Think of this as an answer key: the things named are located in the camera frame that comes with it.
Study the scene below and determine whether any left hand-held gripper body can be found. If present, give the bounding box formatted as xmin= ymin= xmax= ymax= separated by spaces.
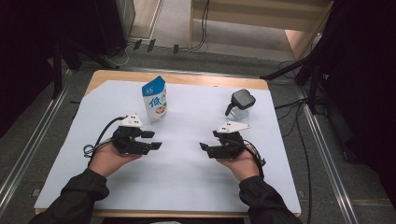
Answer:
xmin=111 ymin=113 xmax=153 ymax=156

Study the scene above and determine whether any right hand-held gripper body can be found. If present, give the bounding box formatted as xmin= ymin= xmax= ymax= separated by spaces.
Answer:
xmin=206 ymin=120 xmax=252 ymax=161

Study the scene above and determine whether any white and blue salt bag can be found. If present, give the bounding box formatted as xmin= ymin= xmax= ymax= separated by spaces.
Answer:
xmin=141 ymin=75 xmax=168 ymax=123

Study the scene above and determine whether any clear jar with black lid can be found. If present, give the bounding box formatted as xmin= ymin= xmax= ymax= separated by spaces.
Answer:
xmin=224 ymin=89 xmax=257 ymax=120

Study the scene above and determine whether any person's right hand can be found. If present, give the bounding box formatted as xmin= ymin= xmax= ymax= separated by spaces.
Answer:
xmin=216 ymin=148 xmax=262 ymax=182

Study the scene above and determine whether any person's left hand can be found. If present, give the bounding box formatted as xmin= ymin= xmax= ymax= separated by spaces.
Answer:
xmin=88 ymin=141 xmax=143 ymax=178

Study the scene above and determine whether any white table mat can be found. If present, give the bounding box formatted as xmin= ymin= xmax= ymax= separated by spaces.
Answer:
xmin=34 ymin=79 xmax=302 ymax=214

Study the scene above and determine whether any wooden table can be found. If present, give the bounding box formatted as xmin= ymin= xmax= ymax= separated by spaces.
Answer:
xmin=34 ymin=69 xmax=302 ymax=218

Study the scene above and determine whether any black metal stand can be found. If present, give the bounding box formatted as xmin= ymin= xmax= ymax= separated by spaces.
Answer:
xmin=46 ymin=36 xmax=120 ymax=101

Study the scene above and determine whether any black tripod stand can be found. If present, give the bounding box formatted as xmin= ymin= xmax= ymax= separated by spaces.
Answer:
xmin=260 ymin=46 xmax=332 ymax=117

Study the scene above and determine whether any dark cabinet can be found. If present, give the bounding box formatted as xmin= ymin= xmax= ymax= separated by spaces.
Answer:
xmin=92 ymin=0 xmax=136 ymax=58

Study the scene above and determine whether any dark curtain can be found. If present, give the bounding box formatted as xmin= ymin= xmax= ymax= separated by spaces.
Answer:
xmin=0 ymin=0 xmax=98 ymax=138
xmin=311 ymin=0 xmax=396 ymax=213

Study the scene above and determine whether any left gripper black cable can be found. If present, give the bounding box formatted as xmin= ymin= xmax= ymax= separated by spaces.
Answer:
xmin=82 ymin=115 xmax=129 ymax=166

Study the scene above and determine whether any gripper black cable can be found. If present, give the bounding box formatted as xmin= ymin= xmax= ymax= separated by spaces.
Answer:
xmin=242 ymin=139 xmax=267 ymax=181
xmin=82 ymin=115 xmax=129 ymax=166

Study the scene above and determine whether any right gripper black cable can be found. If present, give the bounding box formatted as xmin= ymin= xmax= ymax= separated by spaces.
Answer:
xmin=242 ymin=139 xmax=267 ymax=181

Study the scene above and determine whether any black floor cable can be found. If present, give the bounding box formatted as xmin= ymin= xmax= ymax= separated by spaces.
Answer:
xmin=275 ymin=98 xmax=313 ymax=224

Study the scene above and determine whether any white floor cable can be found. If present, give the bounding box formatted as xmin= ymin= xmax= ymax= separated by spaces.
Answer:
xmin=104 ymin=41 xmax=135 ymax=68

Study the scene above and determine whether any metal floor rail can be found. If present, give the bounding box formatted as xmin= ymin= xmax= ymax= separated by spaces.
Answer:
xmin=0 ymin=69 xmax=73 ymax=217
xmin=295 ymin=87 xmax=360 ymax=224

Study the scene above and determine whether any light wooden shelf frame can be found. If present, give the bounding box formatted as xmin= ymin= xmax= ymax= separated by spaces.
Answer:
xmin=188 ymin=0 xmax=334 ymax=62

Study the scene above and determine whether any black hanging cable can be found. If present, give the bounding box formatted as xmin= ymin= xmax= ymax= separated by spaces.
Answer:
xmin=190 ymin=0 xmax=210 ymax=51

